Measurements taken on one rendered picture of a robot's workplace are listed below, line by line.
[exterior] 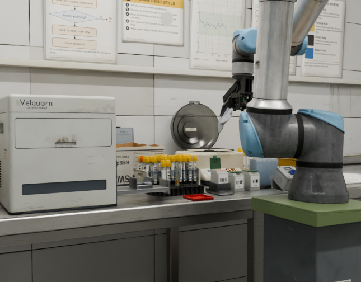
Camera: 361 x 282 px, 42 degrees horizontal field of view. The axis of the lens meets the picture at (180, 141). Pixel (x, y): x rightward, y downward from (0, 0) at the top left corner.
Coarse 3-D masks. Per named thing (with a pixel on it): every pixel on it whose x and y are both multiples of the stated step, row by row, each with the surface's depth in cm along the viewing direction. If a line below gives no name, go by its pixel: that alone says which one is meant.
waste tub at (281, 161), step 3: (279, 159) 173; (282, 159) 171; (285, 159) 170; (288, 159) 168; (291, 159) 167; (294, 159) 166; (279, 162) 173; (282, 162) 171; (285, 162) 170; (288, 162) 169; (291, 162) 167; (294, 162) 166; (279, 165) 173; (282, 165) 171; (285, 165) 170; (288, 165) 169; (291, 165) 167; (294, 165) 166
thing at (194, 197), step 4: (184, 196) 142; (188, 196) 140; (192, 196) 144; (196, 196) 144; (200, 196) 144; (204, 196) 144; (208, 196) 142; (212, 196) 140; (192, 200) 137; (196, 200) 137; (200, 200) 138
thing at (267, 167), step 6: (252, 162) 165; (258, 162) 164; (264, 162) 165; (270, 162) 166; (276, 162) 168; (252, 168) 165; (258, 168) 164; (264, 168) 165; (270, 168) 166; (264, 174) 165; (270, 174) 167; (264, 180) 165; (270, 180) 167; (264, 186) 163; (270, 186) 165
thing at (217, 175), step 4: (212, 172) 152; (216, 172) 150; (220, 172) 150; (224, 172) 150; (212, 176) 152; (216, 176) 150; (220, 176) 149; (224, 176) 150; (212, 180) 152; (216, 180) 150; (220, 180) 149; (224, 180) 150
